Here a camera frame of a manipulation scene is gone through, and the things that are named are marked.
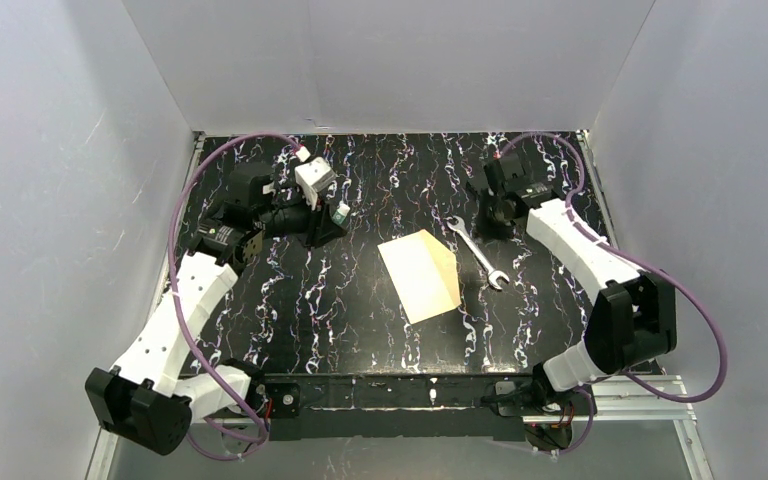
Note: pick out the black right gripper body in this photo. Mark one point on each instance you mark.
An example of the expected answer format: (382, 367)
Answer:
(485, 216)

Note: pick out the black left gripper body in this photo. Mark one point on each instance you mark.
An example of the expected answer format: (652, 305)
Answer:
(313, 225)

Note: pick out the cream envelope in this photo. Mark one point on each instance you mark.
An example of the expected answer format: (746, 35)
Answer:
(424, 273)

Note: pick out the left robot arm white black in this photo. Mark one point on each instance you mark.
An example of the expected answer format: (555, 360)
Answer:
(228, 237)

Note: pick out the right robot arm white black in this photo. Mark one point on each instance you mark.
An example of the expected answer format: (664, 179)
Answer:
(632, 319)

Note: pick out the silver wrench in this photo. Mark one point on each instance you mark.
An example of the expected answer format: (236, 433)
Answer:
(495, 277)

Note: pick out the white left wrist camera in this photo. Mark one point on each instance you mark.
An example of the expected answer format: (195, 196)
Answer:
(313, 177)

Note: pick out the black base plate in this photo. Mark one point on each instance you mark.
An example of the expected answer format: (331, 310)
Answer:
(495, 406)

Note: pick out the aluminium front rail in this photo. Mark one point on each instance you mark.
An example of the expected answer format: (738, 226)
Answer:
(129, 406)

